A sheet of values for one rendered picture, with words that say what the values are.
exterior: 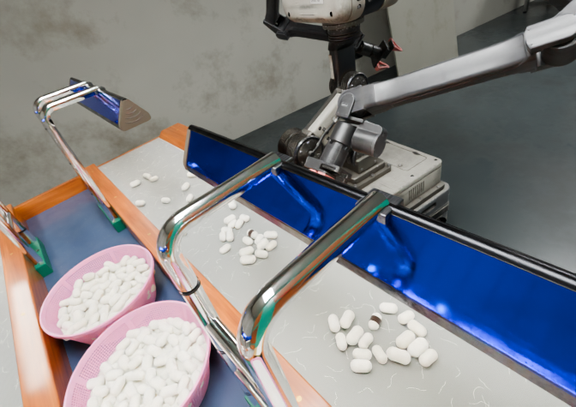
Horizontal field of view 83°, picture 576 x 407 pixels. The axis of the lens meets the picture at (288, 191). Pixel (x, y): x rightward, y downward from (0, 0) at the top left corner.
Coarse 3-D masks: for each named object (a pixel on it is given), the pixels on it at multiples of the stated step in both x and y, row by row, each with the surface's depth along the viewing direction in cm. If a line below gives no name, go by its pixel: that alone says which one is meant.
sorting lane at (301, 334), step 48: (144, 192) 117; (192, 192) 110; (192, 240) 90; (240, 240) 85; (288, 240) 82; (240, 288) 73; (336, 288) 67; (288, 336) 61; (384, 336) 57; (432, 336) 56; (336, 384) 53; (384, 384) 51; (432, 384) 50; (480, 384) 49; (528, 384) 47
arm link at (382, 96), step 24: (552, 24) 51; (504, 48) 58; (528, 48) 54; (432, 72) 65; (456, 72) 62; (480, 72) 60; (504, 72) 59; (360, 96) 73; (384, 96) 70; (408, 96) 68; (432, 96) 68
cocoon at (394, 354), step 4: (388, 348) 54; (392, 348) 54; (396, 348) 54; (388, 352) 53; (392, 352) 53; (396, 352) 53; (400, 352) 53; (404, 352) 53; (388, 356) 53; (392, 356) 53; (396, 356) 53; (400, 356) 52; (404, 356) 52; (408, 356) 52; (392, 360) 53; (396, 360) 53; (400, 360) 52; (404, 360) 52; (408, 360) 52; (404, 364) 52
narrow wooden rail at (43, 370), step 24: (0, 240) 106; (24, 264) 93; (24, 288) 84; (24, 312) 77; (24, 336) 71; (48, 336) 73; (24, 360) 66; (48, 360) 65; (24, 384) 62; (48, 384) 61
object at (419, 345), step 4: (416, 340) 54; (420, 340) 53; (424, 340) 53; (412, 344) 53; (416, 344) 53; (420, 344) 53; (424, 344) 53; (428, 344) 53; (408, 348) 53; (412, 348) 53; (416, 348) 53; (420, 348) 53; (424, 348) 53; (408, 352) 53; (412, 352) 53; (416, 352) 52; (420, 352) 53; (412, 356) 53; (416, 356) 53
